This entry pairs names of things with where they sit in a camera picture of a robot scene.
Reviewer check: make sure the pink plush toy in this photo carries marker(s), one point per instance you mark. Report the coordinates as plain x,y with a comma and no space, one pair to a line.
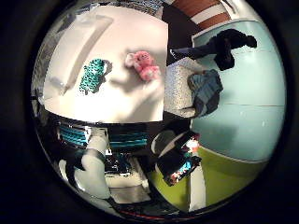
144,66

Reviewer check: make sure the white speckled chair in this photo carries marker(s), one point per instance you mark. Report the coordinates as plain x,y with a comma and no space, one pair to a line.
177,88

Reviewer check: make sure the blue-grey jacket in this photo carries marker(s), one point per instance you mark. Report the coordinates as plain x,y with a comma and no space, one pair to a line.
205,91

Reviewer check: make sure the teal spotted plush toy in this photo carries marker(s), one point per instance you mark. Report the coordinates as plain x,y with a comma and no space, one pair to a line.
92,76

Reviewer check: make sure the grey equipment box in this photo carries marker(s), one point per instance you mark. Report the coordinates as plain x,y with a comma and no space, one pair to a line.
126,177

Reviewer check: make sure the white upright panel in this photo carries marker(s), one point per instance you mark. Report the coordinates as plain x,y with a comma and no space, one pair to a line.
196,189

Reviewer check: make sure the person in dark clothes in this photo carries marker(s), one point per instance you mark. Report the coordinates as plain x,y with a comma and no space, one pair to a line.
224,46

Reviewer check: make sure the blue-white patterned rug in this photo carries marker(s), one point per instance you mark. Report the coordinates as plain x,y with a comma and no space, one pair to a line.
140,4

